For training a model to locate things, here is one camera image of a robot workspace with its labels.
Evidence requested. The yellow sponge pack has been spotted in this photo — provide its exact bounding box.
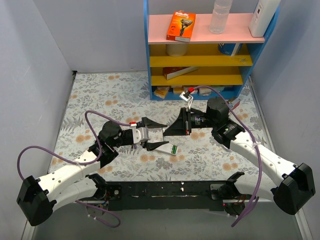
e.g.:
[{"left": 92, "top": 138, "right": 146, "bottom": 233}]
[{"left": 154, "top": 89, "right": 169, "bottom": 99}]

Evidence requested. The orange white sponge pack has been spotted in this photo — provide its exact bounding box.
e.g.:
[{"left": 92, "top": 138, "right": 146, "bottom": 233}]
[{"left": 171, "top": 85, "right": 184, "bottom": 95}]

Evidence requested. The orange razor box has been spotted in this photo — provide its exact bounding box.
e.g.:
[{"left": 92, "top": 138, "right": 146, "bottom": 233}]
[{"left": 166, "top": 11, "right": 196, "bottom": 43}]

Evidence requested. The red white carton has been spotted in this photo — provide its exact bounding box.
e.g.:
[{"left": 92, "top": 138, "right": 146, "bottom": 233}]
[{"left": 162, "top": 66, "right": 199, "bottom": 80}]

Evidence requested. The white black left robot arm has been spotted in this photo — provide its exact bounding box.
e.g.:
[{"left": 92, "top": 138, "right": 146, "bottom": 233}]
[{"left": 16, "top": 117, "right": 165, "bottom": 227}]

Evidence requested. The white cup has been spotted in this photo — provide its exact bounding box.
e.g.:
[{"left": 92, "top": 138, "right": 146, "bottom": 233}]
[{"left": 165, "top": 44, "right": 188, "bottom": 57}]

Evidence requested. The blue white can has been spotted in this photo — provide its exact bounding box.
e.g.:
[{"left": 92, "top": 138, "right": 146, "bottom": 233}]
[{"left": 218, "top": 43, "right": 243, "bottom": 56}]

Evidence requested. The red white toothpaste box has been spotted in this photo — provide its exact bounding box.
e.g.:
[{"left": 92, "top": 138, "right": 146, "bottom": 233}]
[{"left": 227, "top": 97, "right": 241, "bottom": 110}]

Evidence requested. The floral table mat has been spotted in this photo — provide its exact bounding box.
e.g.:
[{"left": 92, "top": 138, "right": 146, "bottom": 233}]
[{"left": 47, "top": 71, "right": 278, "bottom": 182}]

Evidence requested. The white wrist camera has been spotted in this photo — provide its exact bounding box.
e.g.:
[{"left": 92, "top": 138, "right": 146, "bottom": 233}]
[
  {"left": 179, "top": 91, "right": 194, "bottom": 110},
  {"left": 129, "top": 121, "right": 151, "bottom": 145}
]

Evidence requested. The white rectangular device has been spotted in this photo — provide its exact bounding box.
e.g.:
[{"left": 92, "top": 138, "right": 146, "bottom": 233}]
[{"left": 248, "top": 0, "right": 281, "bottom": 38}]

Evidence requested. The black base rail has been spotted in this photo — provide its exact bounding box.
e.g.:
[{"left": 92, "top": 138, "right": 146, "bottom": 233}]
[{"left": 84, "top": 179, "right": 258, "bottom": 213}]

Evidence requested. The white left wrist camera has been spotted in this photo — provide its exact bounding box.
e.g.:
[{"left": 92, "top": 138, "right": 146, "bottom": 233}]
[{"left": 129, "top": 121, "right": 151, "bottom": 145}]

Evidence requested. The green battery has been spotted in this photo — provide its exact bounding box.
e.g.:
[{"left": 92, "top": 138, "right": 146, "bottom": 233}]
[{"left": 171, "top": 145, "right": 178, "bottom": 155}]

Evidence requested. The white remote with display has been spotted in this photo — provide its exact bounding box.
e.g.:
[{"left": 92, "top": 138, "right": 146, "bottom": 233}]
[{"left": 156, "top": 143, "right": 178, "bottom": 156}]

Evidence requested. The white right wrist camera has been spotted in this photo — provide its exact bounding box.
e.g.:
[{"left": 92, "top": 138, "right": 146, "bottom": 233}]
[{"left": 179, "top": 91, "right": 194, "bottom": 110}]

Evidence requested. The blue shelf unit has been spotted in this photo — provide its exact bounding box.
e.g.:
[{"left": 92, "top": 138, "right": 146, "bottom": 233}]
[{"left": 143, "top": 0, "right": 280, "bottom": 101}]

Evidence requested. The clear plastic bottle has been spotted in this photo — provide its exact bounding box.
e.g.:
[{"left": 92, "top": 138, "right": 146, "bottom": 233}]
[{"left": 209, "top": 0, "right": 233, "bottom": 34}]

